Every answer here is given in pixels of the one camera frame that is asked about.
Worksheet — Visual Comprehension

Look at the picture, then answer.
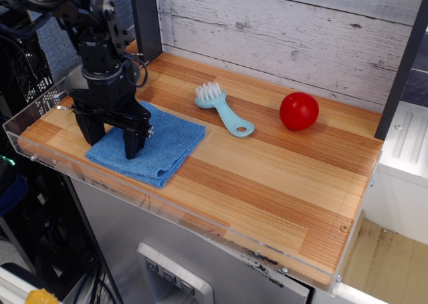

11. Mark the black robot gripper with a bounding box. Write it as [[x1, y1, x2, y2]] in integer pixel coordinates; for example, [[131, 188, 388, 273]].
[[68, 63, 153, 160]]

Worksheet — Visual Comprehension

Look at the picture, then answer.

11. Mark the blue microfiber cloth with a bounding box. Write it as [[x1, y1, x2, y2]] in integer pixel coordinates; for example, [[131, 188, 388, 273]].
[[86, 102, 206, 188]]

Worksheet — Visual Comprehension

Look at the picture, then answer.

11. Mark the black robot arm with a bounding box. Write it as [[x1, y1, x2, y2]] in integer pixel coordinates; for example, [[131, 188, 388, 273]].
[[1, 0, 152, 159]]

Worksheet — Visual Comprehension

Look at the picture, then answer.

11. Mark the blue fabric panel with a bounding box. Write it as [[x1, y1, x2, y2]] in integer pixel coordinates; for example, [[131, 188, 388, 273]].
[[37, 0, 136, 84]]

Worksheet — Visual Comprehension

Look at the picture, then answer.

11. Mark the black plastic crate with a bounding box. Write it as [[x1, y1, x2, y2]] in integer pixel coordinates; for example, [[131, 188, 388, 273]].
[[1, 32, 54, 104]]

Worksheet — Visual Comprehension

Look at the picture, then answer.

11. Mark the light blue scrub brush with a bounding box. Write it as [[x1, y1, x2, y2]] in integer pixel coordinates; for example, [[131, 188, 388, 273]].
[[195, 82, 255, 138]]

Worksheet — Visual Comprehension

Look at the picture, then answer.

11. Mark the stainless steel cabinet with dispenser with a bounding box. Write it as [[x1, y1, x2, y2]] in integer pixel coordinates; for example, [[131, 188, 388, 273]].
[[71, 179, 313, 303]]

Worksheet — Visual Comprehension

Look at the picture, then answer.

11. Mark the red ball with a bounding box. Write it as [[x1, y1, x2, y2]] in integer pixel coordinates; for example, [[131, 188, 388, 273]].
[[280, 92, 319, 130]]

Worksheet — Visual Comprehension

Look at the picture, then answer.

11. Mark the white plastic unit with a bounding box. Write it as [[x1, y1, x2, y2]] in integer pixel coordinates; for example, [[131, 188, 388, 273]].
[[362, 102, 427, 244]]

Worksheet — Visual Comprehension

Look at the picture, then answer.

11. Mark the stainless steel bowl with handles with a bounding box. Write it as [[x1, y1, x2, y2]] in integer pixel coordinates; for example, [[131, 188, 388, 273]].
[[64, 53, 149, 111]]

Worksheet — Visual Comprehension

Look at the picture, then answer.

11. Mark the dark grey left post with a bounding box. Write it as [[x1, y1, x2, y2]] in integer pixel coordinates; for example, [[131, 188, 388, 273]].
[[132, 0, 163, 62]]

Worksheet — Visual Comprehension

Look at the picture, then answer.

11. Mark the dark grey vertical post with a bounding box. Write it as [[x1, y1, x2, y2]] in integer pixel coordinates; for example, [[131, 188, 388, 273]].
[[374, 0, 427, 140]]

